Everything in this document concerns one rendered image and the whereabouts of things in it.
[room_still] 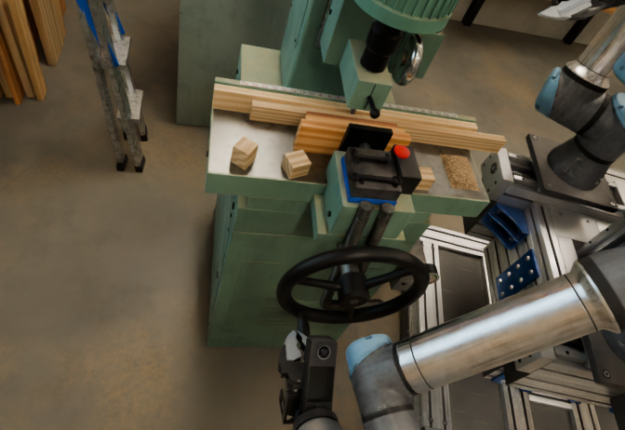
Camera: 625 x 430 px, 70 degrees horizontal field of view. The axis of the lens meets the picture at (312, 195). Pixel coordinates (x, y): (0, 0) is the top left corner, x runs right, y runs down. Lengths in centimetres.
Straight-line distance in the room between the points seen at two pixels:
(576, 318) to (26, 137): 202
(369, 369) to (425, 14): 54
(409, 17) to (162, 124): 162
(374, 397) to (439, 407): 88
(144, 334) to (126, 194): 59
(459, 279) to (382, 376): 117
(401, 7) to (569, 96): 65
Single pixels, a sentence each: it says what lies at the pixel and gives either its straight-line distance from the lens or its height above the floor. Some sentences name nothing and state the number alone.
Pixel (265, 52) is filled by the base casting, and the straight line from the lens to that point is 133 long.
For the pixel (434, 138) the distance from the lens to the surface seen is 107.
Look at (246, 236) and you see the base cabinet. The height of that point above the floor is 70.
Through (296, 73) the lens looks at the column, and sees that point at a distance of 112.
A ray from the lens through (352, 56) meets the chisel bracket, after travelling 92.
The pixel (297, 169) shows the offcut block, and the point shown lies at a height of 93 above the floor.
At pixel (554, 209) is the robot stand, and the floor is 73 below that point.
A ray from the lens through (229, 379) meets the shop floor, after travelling 161.
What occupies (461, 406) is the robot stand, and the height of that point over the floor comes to 21.
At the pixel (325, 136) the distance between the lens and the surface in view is 89.
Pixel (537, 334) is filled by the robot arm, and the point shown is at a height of 109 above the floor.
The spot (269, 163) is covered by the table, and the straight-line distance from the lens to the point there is 88.
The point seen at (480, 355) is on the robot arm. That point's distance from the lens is 65.
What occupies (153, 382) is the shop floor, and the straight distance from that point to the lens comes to 160.
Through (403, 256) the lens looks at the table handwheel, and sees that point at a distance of 78.
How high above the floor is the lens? 154
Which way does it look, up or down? 49 degrees down
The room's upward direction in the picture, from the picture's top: 23 degrees clockwise
